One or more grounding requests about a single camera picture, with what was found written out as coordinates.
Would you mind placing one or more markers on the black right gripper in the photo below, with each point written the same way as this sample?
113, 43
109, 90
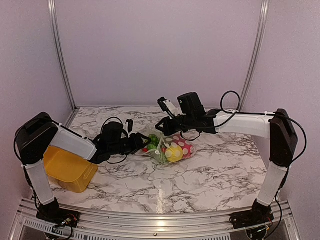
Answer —
168, 129

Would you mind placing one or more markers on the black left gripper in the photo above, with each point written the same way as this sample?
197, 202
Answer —
137, 142

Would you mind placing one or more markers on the fake green cucumber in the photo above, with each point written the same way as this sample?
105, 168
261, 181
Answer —
154, 145

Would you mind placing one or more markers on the clear polka dot zip bag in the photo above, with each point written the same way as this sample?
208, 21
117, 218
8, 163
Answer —
167, 147

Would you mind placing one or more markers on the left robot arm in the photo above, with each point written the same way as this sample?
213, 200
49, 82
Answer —
35, 137

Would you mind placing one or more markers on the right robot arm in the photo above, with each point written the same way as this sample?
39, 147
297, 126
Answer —
277, 127

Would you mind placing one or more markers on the fake green grapes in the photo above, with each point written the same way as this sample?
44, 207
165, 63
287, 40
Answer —
155, 140

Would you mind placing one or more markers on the fake red pepper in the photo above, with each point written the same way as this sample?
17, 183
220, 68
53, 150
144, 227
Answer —
183, 146

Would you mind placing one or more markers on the fake yellow lemon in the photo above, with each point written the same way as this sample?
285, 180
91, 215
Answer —
174, 154

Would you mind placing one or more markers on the yellow plastic basket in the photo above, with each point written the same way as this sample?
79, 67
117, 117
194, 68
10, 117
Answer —
68, 170

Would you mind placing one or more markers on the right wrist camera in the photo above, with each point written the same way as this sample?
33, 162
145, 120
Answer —
168, 107

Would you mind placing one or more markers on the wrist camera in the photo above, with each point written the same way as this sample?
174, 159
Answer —
168, 107
129, 126

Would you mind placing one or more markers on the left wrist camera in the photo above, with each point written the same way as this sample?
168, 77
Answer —
129, 126

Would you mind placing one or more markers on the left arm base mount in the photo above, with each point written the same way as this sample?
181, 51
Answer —
59, 216

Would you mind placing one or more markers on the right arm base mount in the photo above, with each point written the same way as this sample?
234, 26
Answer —
249, 218

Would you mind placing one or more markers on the right aluminium frame post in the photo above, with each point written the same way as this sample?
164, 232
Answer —
261, 28

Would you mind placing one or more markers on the aluminium frame post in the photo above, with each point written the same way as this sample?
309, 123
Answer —
59, 50
261, 28

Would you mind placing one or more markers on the left aluminium frame post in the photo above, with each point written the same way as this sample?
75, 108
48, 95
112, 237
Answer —
59, 50

